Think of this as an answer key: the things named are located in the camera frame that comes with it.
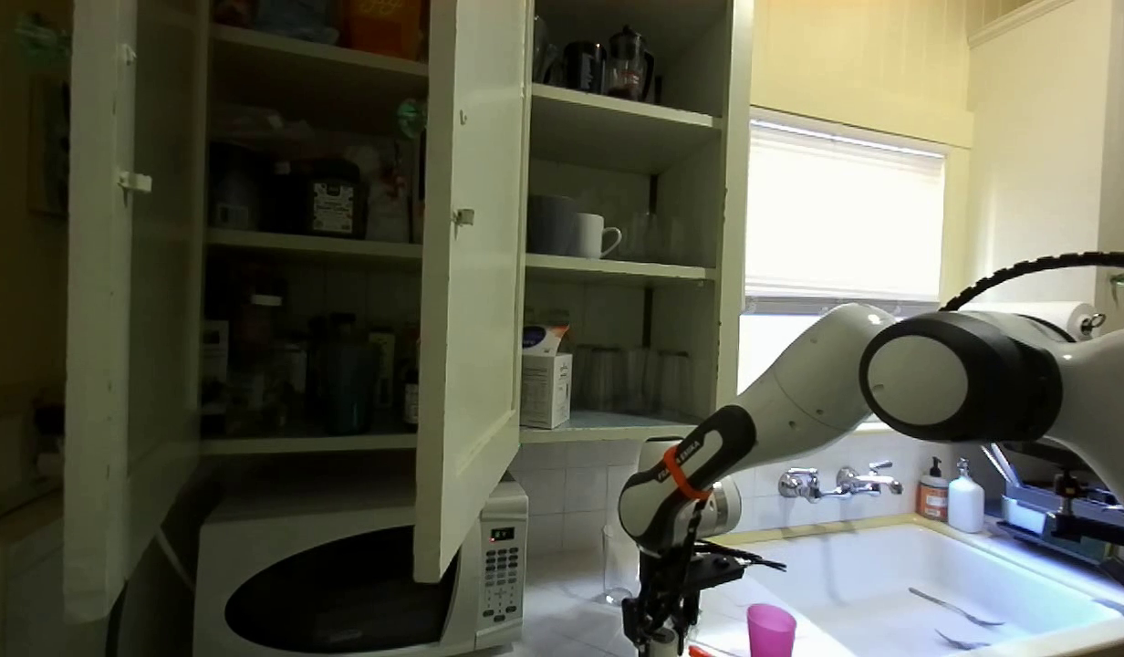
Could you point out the clear shelf glass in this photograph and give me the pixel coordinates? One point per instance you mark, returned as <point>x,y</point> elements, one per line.
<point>655,239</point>

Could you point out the clear tumbler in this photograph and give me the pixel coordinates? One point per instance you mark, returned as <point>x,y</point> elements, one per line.
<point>599,381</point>

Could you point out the brown soap bottle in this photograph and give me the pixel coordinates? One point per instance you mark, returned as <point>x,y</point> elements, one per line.
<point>933,498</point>

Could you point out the cream wall cabinet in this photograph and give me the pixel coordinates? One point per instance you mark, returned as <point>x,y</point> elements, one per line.
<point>621,122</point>

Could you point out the white microwave oven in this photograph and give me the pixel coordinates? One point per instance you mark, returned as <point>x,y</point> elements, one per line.
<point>344,597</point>

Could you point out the plain white mug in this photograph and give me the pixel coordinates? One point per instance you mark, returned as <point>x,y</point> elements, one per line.
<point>593,234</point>

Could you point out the blue container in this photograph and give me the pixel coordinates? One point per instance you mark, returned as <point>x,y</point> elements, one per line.
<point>292,21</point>

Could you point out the white soap bottle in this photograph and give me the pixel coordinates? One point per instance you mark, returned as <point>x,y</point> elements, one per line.
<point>963,504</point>

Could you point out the dark jar white label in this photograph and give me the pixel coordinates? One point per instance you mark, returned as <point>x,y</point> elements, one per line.
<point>332,206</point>

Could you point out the long utensil in sink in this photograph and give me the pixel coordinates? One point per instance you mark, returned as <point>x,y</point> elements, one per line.
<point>949,606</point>

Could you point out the short utensil in sink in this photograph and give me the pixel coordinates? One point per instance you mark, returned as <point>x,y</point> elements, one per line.
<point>963,635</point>

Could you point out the orange plastic spoon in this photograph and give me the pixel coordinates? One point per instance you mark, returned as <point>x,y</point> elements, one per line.
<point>708,651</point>

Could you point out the dark canister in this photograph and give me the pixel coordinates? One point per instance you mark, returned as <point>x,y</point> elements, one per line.
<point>235,191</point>

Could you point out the dark metal pot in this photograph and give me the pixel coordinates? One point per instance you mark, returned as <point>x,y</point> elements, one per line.
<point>582,68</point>

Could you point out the dark glass jar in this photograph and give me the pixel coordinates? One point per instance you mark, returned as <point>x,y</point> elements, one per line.
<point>256,367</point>

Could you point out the steel kettle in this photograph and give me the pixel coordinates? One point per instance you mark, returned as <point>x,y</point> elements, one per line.
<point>627,68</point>

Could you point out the tall clear drinking glass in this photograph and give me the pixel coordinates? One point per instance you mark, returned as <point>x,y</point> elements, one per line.
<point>621,567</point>

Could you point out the white kitchen sink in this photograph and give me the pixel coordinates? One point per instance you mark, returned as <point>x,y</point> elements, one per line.
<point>876,569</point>

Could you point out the clear food bag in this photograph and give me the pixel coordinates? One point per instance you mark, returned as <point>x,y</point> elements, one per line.
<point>393,184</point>

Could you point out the cream cabinet door with latch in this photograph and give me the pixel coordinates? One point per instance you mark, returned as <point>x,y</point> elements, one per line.
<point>128,304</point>

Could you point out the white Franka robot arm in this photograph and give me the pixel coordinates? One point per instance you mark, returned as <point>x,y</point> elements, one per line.
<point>818,388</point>

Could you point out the white printed box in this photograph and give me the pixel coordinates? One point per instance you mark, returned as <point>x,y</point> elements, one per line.
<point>546,392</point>

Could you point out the chrome sink faucet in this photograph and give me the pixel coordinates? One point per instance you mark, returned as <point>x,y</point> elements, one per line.
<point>865,481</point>

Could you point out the cream cabinet door with knob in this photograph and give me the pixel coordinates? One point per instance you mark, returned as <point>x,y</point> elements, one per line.
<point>471,304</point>

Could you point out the dark tall bottle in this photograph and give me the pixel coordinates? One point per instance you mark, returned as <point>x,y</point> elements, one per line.
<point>344,377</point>

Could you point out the pink plastic cup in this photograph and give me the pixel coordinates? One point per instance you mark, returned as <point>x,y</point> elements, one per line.
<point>771,633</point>

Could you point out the white sink window blind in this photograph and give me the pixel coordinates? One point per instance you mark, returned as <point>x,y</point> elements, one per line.
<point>840,206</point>

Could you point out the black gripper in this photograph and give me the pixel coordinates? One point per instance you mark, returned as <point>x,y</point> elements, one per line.
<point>672,580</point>

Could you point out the orange container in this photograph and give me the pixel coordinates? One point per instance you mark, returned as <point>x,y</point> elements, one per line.
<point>381,28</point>

